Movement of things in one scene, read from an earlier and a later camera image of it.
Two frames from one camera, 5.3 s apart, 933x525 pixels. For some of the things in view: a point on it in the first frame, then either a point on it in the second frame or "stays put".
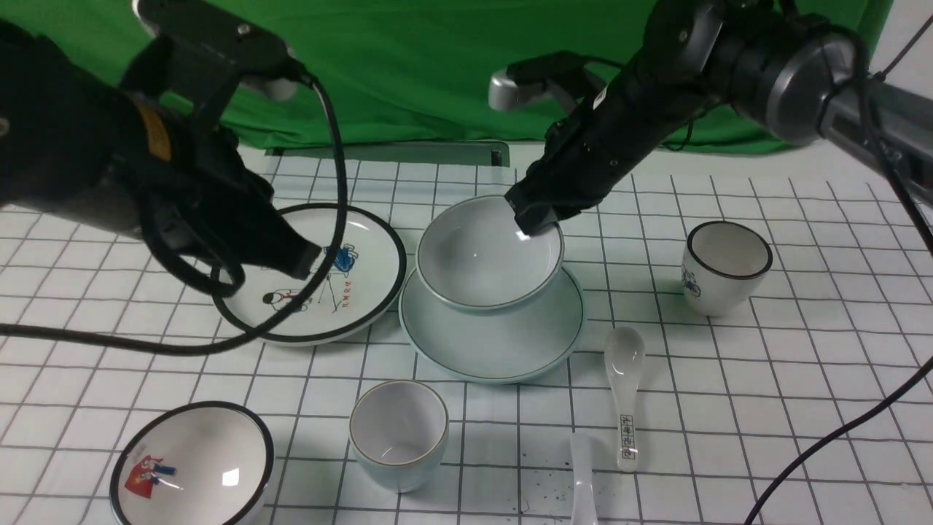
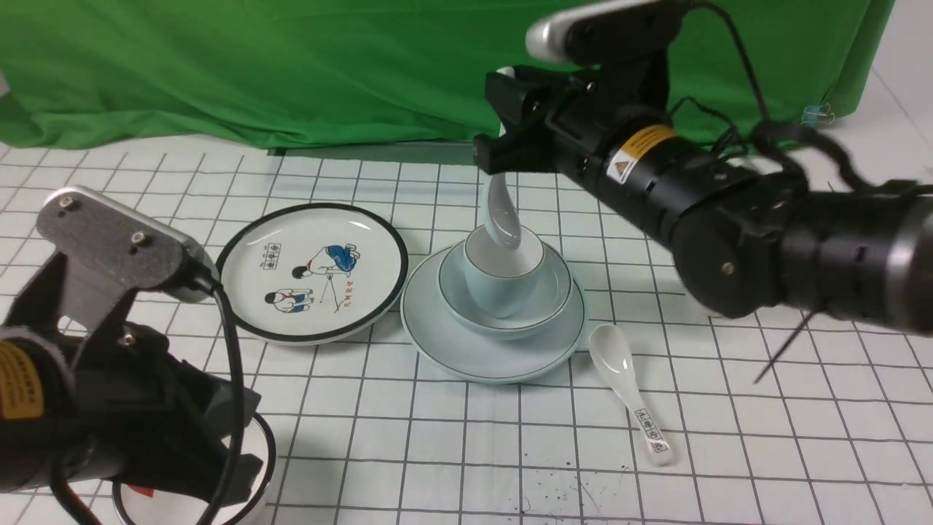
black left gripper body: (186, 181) to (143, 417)
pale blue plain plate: (490, 345) stays put
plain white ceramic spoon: (584, 510) to (503, 215)
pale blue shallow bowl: (471, 257) to (551, 296)
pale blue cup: (399, 430) to (498, 280)
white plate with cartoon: (363, 281) stays put
